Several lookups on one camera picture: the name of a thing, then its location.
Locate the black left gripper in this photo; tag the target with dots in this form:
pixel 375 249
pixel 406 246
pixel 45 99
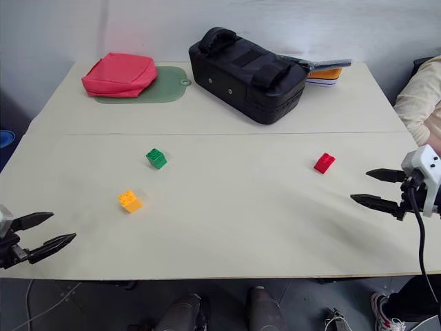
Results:
pixel 9 253

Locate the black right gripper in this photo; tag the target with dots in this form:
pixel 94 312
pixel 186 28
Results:
pixel 410 193

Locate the red toy brick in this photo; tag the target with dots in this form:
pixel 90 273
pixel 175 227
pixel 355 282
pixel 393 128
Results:
pixel 324 163

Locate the yellow toy brick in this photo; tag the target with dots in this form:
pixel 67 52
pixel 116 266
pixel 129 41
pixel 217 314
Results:
pixel 130 201

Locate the person in beige sleeve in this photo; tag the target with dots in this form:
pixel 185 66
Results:
pixel 422 100

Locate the blue round object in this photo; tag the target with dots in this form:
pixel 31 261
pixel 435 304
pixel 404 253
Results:
pixel 6 138

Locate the orange and white box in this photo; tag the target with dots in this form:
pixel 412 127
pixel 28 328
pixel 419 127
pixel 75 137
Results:
pixel 324 77

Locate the white and red sneaker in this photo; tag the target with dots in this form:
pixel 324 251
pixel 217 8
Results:
pixel 384 313

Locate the green toy brick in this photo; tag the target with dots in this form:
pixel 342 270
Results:
pixel 157 158

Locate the dark rounded robot foot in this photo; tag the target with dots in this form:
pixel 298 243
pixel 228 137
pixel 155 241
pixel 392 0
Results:
pixel 264 308
pixel 182 315

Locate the black padded case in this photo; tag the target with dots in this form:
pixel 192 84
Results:
pixel 246 77

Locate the red fabric pouch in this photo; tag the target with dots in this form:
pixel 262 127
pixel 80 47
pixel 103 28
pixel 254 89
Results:
pixel 120 74

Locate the green cutting mat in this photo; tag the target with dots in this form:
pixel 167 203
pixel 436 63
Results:
pixel 165 88

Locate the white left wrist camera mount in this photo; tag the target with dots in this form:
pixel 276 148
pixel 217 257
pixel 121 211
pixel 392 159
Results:
pixel 5 218

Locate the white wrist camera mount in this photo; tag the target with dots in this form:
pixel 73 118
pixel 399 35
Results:
pixel 5 218
pixel 424 172

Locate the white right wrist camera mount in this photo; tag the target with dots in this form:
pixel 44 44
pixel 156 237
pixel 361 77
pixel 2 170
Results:
pixel 424 172

